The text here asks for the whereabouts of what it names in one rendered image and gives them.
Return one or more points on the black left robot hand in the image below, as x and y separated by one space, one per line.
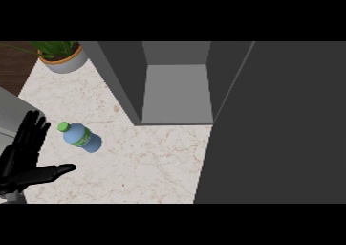
22 159

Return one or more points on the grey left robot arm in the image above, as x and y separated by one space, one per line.
14 197

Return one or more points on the blue water bottle green cap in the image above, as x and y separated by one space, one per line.
82 137

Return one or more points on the grey open cabinet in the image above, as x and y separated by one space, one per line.
172 86

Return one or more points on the green plant in white pot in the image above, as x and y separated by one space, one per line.
63 57

